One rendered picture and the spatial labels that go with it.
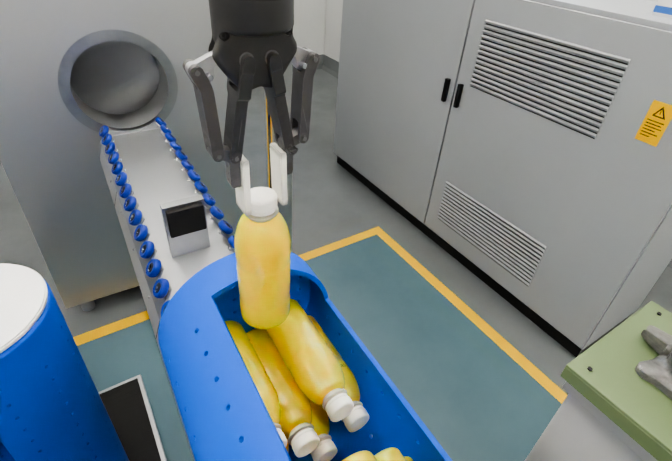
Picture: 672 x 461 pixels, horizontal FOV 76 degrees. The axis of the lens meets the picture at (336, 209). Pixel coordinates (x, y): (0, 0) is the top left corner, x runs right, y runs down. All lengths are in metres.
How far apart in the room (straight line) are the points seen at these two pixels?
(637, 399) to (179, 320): 0.77
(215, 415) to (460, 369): 1.68
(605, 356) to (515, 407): 1.20
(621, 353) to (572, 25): 1.31
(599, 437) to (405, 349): 1.26
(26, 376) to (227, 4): 0.81
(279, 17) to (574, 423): 0.91
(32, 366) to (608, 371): 1.06
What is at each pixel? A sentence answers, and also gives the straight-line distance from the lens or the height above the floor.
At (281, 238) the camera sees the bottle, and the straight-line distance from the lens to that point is 0.53.
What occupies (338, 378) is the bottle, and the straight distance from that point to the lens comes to 0.67.
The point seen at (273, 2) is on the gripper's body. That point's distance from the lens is 0.40.
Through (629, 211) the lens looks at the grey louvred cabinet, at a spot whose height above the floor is 0.81.
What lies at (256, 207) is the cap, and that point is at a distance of 0.50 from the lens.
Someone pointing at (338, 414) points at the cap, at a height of 1.11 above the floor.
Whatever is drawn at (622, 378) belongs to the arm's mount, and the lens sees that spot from 0.96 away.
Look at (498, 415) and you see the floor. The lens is 2.09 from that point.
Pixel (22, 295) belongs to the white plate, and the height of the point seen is 1.04.
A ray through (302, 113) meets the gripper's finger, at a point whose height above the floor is 1.51.
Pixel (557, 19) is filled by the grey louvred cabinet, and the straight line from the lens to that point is 2.01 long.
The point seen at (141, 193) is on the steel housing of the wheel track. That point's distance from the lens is 1.46.
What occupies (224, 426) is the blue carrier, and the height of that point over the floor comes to 1.19.
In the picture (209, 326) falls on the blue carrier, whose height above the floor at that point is 1.21.
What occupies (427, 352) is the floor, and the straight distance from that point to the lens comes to 2.17.
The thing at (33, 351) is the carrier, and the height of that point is 0.98.
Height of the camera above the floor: 1.69
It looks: 35 degrees down
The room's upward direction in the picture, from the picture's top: 4 degrees clockwise
